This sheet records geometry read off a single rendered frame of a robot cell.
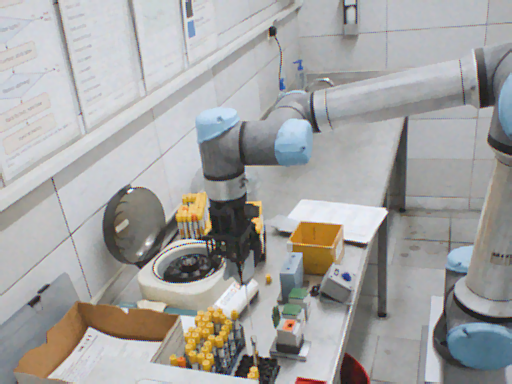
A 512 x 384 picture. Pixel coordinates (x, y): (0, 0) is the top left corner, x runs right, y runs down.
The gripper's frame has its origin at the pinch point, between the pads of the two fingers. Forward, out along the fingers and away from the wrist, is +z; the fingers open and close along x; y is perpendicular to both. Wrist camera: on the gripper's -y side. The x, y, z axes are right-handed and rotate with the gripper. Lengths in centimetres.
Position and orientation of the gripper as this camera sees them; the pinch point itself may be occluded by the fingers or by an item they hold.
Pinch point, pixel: (244, 278)
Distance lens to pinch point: 109.5
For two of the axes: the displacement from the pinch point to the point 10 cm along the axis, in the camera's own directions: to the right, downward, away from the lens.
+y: -3.5, 5.1, -7.9
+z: 1.3, 8.6, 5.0
